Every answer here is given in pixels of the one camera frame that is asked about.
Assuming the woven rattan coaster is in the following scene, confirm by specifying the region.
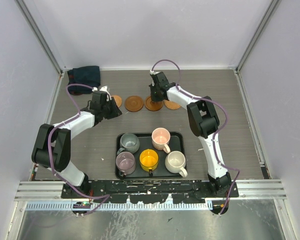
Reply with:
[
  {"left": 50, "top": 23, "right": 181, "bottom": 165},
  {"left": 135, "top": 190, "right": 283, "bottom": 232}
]
[
  {"left": 164, "top": 100, "right": 181, "bottom": 110},
  {"left": 111, "top": 95, "right": 122, "bottom": 108}
]

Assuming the brown wooden saucer coaster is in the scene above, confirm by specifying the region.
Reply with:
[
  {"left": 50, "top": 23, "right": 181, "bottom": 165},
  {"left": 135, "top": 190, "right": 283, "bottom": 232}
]
[
  {"left": 144, "top": 96, "right": 164, "bottom": 112},
  {"left": 124, "top": 95, "right": 144, "bottom": 112}
]

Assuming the pink ceramic mug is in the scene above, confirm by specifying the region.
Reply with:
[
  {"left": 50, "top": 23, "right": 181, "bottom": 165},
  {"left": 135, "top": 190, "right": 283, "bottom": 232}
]
[{"left": 151, "top": 127, "right": 171, "bottom": 154}]

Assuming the cream ceramic mug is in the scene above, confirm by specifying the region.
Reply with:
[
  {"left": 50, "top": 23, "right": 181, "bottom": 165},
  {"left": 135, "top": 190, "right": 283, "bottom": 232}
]
[{"left": 165, "top": 151, "right": 188, "bottom": 178}]

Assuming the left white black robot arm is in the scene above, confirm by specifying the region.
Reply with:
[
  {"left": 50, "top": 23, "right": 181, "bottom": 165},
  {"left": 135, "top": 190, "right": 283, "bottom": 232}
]
[{"left": 31, "top": 89, "right": 122, "bottom": 198}]

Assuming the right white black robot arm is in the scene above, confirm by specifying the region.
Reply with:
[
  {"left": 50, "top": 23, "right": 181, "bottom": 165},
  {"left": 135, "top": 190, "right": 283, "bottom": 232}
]
[{"left": 149, "top": 70, "right": 232, "bottom": 197}]

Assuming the dark blue folded cloth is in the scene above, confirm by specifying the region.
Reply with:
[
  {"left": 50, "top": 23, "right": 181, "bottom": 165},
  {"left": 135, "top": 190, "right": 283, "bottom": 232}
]
[{"left": 67, "top": 65, "right": 101, "bottom": 96}]

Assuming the grey ceramic mug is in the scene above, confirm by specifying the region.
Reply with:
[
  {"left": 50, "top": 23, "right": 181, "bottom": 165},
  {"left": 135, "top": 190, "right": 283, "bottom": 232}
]
[{"left": 116, "top": 133, "right": 140, "bottom": 155}]

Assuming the lilac ceramic mug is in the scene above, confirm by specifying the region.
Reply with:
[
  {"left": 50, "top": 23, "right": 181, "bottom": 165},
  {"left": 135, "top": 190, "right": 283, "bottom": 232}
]
[{"left": 115, "top": 151, "right": 136, "bottom": 179}]

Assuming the yellow ceramic mug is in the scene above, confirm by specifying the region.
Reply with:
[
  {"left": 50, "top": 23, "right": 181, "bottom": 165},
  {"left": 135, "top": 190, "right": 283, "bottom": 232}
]
[{"left": 139, "top": 149, "right": 159, "bottom": 177}]

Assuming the black serving tray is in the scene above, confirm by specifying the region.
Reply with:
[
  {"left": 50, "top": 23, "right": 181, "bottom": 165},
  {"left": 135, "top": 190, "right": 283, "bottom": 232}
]
[{"left": 114, "top": 132, "right": 182, "bottom": 180}]

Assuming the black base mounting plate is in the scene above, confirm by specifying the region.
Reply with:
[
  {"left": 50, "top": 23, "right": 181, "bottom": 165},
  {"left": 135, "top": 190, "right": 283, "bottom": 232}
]
[{"left": 61, "top": 179, "right": 240, "bottom": 204}]

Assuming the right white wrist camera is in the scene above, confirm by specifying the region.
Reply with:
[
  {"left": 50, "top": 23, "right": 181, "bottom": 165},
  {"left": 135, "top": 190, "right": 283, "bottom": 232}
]
[{"left": 149, "top": 70, "right": 157, "bottom": 87}]

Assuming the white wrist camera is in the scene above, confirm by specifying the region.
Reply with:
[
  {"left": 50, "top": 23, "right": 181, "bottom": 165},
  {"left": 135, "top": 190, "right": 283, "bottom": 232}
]
[
  {"left": 91, "top": 85, "right": 112, "bottom": 101},
  {"left": 149, "top": 70, "right": 157, "bottom": 87}
]

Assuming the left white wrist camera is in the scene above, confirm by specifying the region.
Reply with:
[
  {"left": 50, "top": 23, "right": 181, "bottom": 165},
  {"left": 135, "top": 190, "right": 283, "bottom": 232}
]
[{"left": 91, "top": 85, "right": 112, "bottom": 101}]

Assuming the white slotted cable duct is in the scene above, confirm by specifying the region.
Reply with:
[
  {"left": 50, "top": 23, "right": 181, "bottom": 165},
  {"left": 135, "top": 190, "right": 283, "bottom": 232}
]
[{"left": 25, "top": 201, "right": 213, "bottom": 211}]

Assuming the aluminium frame rail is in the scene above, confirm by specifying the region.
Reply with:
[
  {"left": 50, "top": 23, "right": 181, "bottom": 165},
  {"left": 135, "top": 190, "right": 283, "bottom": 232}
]
[{"left": 14, "top": 179, "right": 286, "bottom": 203}]

